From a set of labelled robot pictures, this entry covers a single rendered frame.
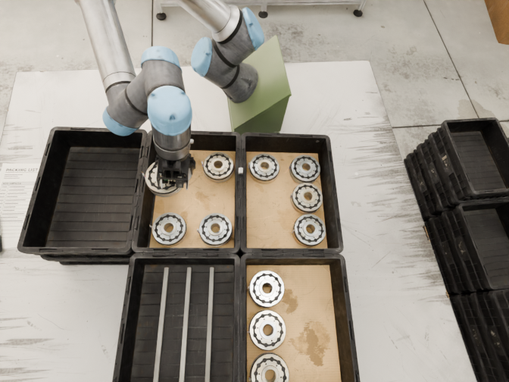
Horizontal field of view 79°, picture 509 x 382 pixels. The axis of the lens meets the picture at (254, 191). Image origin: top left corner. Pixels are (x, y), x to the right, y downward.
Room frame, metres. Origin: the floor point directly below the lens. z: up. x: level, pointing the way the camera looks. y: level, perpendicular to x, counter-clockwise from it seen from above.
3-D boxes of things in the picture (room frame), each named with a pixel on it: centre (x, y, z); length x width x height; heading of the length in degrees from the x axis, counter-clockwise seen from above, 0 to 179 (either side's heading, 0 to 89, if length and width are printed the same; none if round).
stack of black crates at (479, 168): (0.92, -1.05, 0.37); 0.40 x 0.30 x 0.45; 16
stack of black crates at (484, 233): (0.54, -1.17, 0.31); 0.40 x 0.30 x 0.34; 17
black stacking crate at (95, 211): (0.29, 0.49, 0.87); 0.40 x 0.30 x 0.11; 11
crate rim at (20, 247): (0.29, 0.49, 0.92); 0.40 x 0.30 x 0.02; 11
